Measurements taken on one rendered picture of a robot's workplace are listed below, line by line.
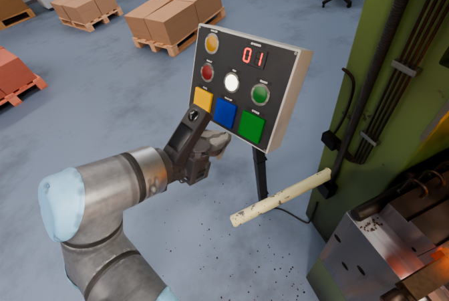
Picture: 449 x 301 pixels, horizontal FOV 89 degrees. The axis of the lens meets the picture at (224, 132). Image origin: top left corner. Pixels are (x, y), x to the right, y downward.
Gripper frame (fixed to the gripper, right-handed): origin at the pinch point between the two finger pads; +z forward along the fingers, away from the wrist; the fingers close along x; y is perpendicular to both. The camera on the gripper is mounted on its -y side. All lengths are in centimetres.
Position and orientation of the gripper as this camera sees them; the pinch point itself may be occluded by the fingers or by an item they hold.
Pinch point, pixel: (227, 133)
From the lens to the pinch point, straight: 55.9
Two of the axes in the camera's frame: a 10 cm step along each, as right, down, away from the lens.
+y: -1.9, 8.7, 4.5
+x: 7.3, 4.3, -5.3
